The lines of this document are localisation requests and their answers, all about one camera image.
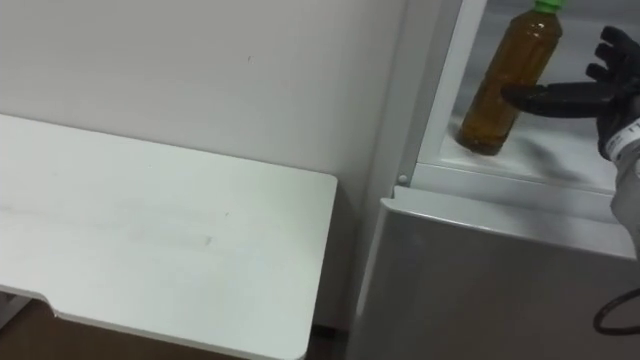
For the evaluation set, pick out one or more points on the brown tea bottle green cap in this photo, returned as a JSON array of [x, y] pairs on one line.
[[505, 75]]

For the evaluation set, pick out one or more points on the white desk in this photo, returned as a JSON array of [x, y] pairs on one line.
[[150, 220]]

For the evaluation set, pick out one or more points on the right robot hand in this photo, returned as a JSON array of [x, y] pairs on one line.
[[617, 95]]

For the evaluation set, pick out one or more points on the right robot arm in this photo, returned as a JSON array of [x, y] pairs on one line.
[[631, 200]]

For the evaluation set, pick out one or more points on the grey fridge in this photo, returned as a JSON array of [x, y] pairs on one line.
[[475, 280]]

